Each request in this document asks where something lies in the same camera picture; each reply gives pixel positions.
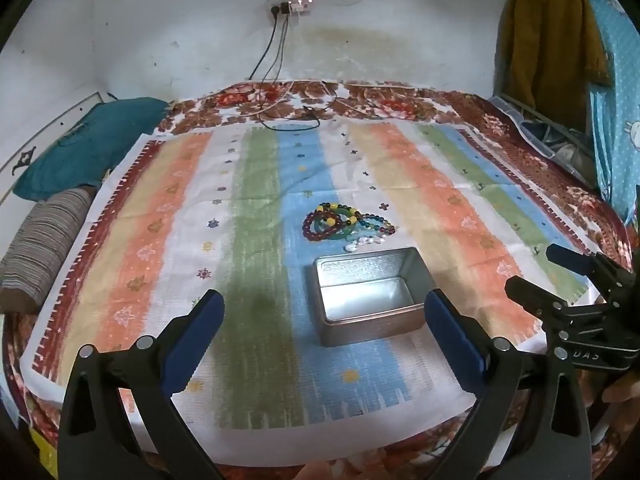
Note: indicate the green jade bangle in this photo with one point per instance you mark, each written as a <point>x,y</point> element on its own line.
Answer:
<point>342,239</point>

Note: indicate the metal rack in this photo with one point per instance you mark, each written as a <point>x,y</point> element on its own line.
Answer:
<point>545,127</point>

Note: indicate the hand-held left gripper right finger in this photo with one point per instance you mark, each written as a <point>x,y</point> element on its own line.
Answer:
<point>445,325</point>

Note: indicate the blue dotted cloth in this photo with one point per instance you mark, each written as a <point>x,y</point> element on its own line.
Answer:
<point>620,110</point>

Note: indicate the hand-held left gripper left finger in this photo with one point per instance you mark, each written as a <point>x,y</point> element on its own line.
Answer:
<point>200,320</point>

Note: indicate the brown striped pillow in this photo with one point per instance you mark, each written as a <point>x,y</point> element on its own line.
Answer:
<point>45,245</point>

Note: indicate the brown hanging garment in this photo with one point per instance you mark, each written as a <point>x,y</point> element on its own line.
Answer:
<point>545,45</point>

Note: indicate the person's right hand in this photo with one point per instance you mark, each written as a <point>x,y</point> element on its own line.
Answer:
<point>625,390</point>

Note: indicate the striped pastel cloth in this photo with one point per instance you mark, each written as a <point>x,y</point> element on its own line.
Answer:
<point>250,260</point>

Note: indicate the white power strip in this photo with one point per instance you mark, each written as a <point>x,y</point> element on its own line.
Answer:
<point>292,5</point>

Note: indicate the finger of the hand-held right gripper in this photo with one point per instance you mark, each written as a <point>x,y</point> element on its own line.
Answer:
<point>525,291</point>
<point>565,259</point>

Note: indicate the teal pillow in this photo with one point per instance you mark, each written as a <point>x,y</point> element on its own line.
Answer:
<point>85,145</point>

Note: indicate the silver metal tin box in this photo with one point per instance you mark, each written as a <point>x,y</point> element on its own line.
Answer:
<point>370,295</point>

